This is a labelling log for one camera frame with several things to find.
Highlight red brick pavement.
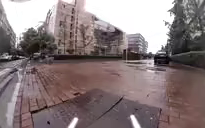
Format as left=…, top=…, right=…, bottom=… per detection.
left=13, top=58, right=205, bottom=128

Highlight dark parked car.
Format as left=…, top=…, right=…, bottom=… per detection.
left=153, top=50, right=171, bottom=66

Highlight dark metal ground plate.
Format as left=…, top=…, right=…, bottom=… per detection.
left=31, top=88, right=163, bottom=128

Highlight grey office building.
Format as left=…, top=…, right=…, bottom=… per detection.
left=125, top=32, right=149, bottom=55

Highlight group of green trees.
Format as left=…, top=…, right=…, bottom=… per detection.
left=18, top=27, right=58, bottom=56

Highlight tall trees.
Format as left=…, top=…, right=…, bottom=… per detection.
left=163, top=0, right=205, bottom=56

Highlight white painted road line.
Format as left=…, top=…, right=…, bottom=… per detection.
left=4, top=68, right=26, bottom=128

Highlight parked vehicles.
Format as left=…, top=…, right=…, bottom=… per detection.
left=0, top=52, right=27, bottom=62

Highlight green trimmed hedge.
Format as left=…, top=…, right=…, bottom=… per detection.
left=170, top=50, right=205, bottom=71

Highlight robot's own part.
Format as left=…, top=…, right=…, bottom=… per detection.
left=67, top=116, right=79, bottom=128
left=129, top=114, right=142, bottom=128

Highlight tall beige building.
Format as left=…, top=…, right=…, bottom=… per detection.
left=44, top=0, right=128, bottom=56

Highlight grey asphalt road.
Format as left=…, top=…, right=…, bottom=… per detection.
left=0, top=59, right=28, bottom=128

